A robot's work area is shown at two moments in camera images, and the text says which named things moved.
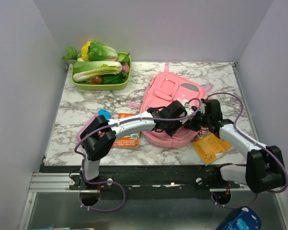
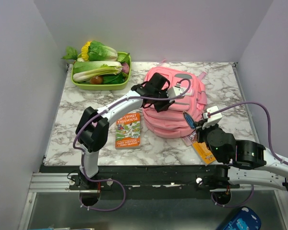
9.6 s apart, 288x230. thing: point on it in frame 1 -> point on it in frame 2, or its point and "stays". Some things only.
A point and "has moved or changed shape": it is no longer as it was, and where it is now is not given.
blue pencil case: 245,218 stays
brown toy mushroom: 96,80 stays
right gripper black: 191,124 -> 200,130
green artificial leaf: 71,53 stays
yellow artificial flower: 84,51 stays
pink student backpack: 159,90 has moved or changed shape
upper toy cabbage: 99,51 stays
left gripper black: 171,132 -> 159,109
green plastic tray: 103,86 stays
